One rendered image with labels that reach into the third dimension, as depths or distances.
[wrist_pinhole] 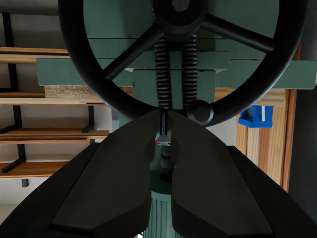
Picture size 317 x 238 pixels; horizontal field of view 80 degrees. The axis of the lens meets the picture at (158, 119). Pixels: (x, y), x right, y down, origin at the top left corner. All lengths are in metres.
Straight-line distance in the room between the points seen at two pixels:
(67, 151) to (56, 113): 0.59
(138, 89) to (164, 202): 0.37
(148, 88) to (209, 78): 0.10
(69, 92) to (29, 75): 2.74
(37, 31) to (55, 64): 2.75
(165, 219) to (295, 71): 0.50
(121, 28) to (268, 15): 0.30
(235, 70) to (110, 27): 0.28
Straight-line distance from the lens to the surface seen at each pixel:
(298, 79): 0.50
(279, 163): 2.08
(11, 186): 3.75
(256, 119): 1.38
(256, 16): 0.48
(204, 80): 0.33
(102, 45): 0.45
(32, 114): 3.25
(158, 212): 0.63
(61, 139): 2.63
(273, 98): 0.50
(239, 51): 0.45
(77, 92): 0.49
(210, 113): 0.18
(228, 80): 0.44
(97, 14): 0.47
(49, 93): 0.68
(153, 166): 0.73
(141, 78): 0.33
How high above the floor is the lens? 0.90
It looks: 10 degrees up
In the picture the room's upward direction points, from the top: 179 degrees counter-clockwise
